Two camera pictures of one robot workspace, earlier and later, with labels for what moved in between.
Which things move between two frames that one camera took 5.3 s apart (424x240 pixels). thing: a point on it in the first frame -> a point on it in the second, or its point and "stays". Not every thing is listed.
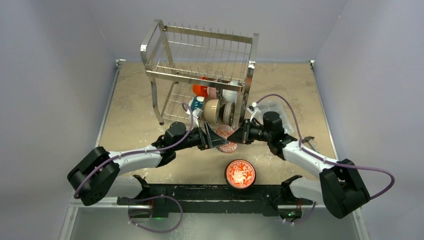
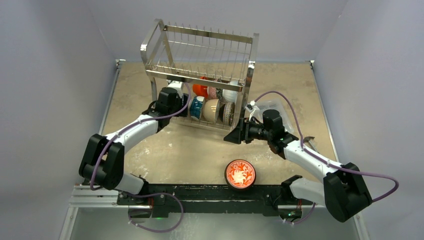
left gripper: (212, 139) -> (182, 103)
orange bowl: (200, 90) stays
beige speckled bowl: (211, 110) stays
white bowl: (229, 95) stays
